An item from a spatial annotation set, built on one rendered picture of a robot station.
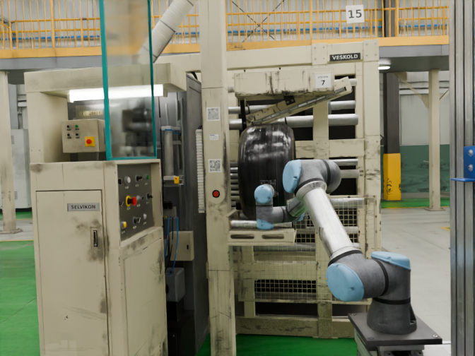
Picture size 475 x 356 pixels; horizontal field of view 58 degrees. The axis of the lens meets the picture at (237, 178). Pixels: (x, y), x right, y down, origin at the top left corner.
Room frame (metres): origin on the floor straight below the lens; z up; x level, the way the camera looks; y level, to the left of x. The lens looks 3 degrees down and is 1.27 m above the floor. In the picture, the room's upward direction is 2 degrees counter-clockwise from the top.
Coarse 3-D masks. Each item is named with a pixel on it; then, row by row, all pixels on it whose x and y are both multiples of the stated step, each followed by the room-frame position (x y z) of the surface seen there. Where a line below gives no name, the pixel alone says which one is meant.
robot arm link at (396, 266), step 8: (376, 256) 1.32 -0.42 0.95; (384, 256) 1.30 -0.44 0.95; (392, 256) 1.29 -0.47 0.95; (400, 256) 1.31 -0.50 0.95; (384, 264) 1.29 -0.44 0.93; (392, 264) 1.28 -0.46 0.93; (400, 264) 1.28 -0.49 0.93; (408, 264) 1.30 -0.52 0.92; (384, 272) 1.27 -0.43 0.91; (392, 272) 1.28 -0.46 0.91; (400, 272) 1.28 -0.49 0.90; (408, 272) 1.30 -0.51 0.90; (392, 280) 1.27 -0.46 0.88; (400, 280) 1.28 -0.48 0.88; (408, 280) 1.30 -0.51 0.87; (392, 288) 1.28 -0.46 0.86; (400, 288) 1.28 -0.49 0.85; (408, 288) 1.30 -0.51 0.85; (384, 296) 1.30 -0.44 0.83; (392, 296) 1.29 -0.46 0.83; (400, 296) 1.28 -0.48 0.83; (408, 296) 1.30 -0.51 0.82
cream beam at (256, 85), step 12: (252, 72) 2.64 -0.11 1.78; (264, 72) 2.63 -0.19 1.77; (276, 72) 2.61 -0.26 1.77; (288, 72) 2.60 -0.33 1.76; (300, 72) 2.59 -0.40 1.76; (312, 72) 2.58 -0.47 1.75; (324, 72) 2.57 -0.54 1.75; (240, 84) 2.65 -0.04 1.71; (252, 84) 2.64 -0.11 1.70; (264, 84) 2.63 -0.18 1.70; (276, 84) 2.61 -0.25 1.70; (288, 84) 2.60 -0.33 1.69; (300, 84) 2.59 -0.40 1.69; (312, 84) 2.58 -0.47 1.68; (240, 96) 2.67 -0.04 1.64; (252, 96) 2.69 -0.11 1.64; (264, 96) 2.71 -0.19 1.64; (276, 96) 2.72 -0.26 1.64
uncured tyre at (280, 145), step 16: (256, 128) 2.33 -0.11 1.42; (272, 128) 2.31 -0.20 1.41; (288, 128) 2.35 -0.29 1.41; (240, 144) 2.28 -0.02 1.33; (256, 144) 2.23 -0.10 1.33; (272, 144) 2.21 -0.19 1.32; (288, 144) 2.23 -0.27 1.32; (240, 160) 2.23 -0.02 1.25; (256, 160) 2.19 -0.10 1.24; (272, 160) 2.18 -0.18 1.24; (288, 160) 2.19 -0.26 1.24; (240, 176) 2.22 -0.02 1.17; (256, 176) 2.18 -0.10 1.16; (272, 176) 2.17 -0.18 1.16; (240, 192) 2.24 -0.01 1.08
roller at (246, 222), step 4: (232, 220) 2.33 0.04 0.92; (236, 220) 2.33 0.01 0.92; (240, 220) 2.32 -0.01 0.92; (244, 220) 2.32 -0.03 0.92; (248, 220) 2.31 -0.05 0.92; (252, 220) 2.31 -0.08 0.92; (256, 220) 2.31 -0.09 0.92; (232, 224) 2.32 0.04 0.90; (236, 224) 2.32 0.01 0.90; (240, 224) 2.31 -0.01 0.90; (244, 224) 2.31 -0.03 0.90; (248, 224) 2.31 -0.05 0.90; (252, 224) 2.30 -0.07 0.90; (256, 224) 2.30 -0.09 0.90; (276, 224) 2.28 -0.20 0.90; (280, 224) 2.28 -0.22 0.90; (284, 224) 2.27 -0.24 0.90; (288, 224) 2.27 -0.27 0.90; (292, 224) 2.27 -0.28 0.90
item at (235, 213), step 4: (232, 212) 2.44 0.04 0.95; (236, 212) 2.54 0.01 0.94; (224, 216) 2.30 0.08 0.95; (228, 216) 2.30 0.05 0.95; (232, 216) 2.38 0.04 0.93; (236, 216) 2.54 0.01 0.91; (224, 220) 2.29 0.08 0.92; (228, 220) 2.29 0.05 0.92; (224, 224) 2.29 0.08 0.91; (228, 224) 2.29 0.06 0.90; (224, 228) 2.29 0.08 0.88; (228, 228) 2.29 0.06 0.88; (232, 228) 2.38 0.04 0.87; (224, 232) 2.29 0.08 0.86; (228, 232) 2.29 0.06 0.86
